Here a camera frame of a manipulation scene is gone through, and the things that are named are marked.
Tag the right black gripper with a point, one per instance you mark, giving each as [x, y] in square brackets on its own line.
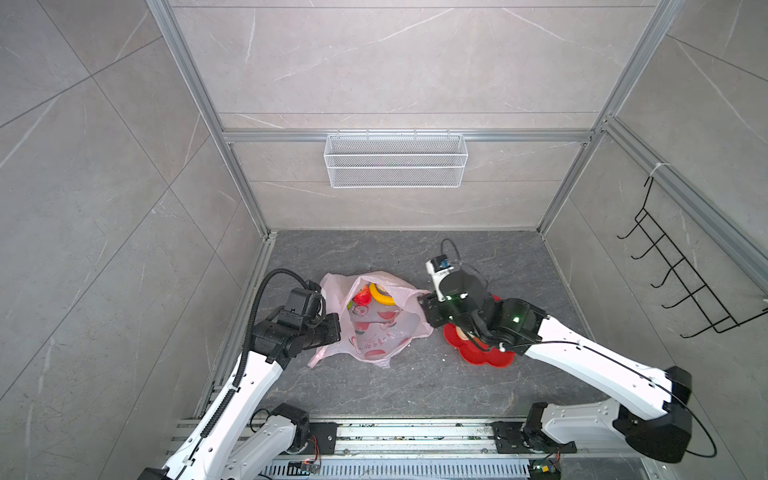
[430, 307]

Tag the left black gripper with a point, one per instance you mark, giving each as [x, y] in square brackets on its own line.
[333, 324]

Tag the pink plastic fruit-print bag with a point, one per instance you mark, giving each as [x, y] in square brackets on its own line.
[374, 333]

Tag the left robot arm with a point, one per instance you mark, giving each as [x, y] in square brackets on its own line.
[212, 450]

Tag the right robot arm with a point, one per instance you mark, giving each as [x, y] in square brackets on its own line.
[646, 408]

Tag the yellow fake banana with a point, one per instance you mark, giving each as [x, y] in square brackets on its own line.
[380, 295]

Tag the red flower-shaped plate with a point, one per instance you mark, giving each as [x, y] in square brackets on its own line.
[477, 352]

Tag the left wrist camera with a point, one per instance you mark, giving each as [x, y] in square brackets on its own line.
[304, 303]

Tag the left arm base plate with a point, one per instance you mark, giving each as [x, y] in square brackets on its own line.
[322, 436]

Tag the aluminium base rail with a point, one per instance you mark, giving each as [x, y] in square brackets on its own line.
[452, 448]

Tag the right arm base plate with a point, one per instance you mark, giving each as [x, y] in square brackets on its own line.
[518, 437]

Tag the white wire mesh basket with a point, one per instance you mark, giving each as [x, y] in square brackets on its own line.
[395, 160]

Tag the black wire hook rack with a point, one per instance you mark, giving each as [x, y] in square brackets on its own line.
[678, 266]

